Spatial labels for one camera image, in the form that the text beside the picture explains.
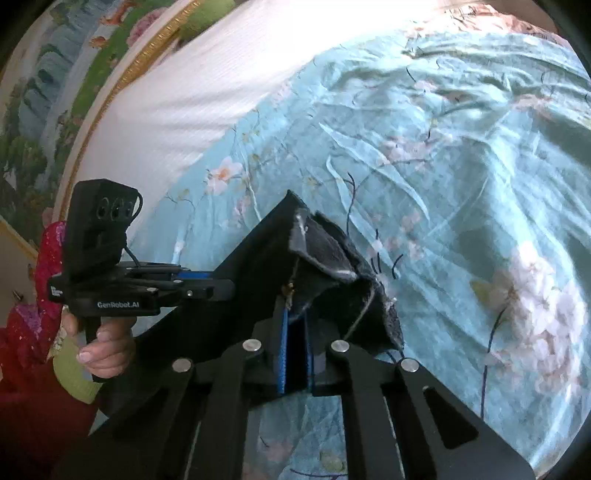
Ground black pants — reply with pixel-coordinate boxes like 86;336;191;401
90;189;406;432

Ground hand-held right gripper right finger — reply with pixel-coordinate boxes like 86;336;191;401
302;318;537;480

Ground person's left hand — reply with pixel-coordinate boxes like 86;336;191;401
61;316;138;384

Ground yellow-green cloth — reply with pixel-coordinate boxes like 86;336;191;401
52;339;105;405

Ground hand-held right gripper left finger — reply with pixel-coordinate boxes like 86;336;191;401
53;308;291;480

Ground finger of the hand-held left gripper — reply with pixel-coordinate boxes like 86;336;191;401
152;279;236;304
121;262;217;281

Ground teal floral bed sheet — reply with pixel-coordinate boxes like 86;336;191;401
124;18;591;480

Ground person's red clothing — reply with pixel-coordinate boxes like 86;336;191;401
0;300;100;480

